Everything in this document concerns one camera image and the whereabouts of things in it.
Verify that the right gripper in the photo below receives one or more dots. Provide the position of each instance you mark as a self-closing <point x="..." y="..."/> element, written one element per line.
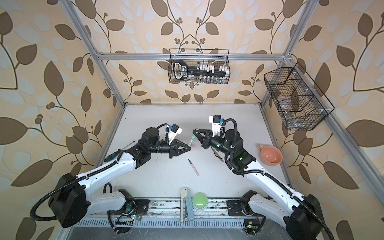
<point x="201" y="140"/>

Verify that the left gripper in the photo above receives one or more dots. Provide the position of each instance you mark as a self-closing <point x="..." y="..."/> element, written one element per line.
<point x="175" y="142"/>

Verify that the green pen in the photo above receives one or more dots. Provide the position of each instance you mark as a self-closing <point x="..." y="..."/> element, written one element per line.
<point x="191" y="141"/>

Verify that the pink pen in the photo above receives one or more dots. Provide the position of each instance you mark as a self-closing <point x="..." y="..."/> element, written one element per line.
<point x="194" y="168"/>

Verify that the brown pen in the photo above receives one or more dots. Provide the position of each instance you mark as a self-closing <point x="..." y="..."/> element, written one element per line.
<point x="218" y="156"/>

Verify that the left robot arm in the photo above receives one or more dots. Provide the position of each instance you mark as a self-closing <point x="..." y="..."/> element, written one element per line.
<point x="74" y="197"/>

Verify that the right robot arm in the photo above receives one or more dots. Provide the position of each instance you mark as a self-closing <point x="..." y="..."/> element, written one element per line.
<point x="300" y="215"/>

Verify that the green push button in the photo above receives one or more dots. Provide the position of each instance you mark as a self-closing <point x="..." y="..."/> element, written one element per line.
<point x="200" y="201"/>

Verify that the pink cup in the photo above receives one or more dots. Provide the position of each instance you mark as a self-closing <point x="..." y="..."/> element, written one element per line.
<point x="270" y="155"/>

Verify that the black tool in basket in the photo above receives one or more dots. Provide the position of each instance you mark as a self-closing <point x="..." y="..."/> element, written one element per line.
<point x="199" y="71"/>

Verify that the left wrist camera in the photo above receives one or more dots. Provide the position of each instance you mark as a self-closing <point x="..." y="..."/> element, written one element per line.
<point x="171" y="132"/>

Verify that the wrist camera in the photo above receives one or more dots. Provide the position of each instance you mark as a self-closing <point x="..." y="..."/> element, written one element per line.
<point x="171" y="132"/>
<point x="216" y="122"/>

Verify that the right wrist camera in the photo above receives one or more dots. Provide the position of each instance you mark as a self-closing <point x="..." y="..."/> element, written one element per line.
<point x="216" y="122"/>

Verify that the grey bracket tool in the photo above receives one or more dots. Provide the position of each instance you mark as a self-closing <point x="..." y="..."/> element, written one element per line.
<point x="186" y="207"/>

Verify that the green handled screwdriver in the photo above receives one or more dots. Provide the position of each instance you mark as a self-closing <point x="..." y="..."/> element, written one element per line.
<point x="116" y="153"/>

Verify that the rear wire basket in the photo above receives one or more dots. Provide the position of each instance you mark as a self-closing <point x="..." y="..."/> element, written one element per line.
<point x="217" y="57"/>

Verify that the side wire basket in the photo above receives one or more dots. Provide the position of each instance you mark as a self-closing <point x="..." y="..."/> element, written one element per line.
<point x="300" y="102"/>

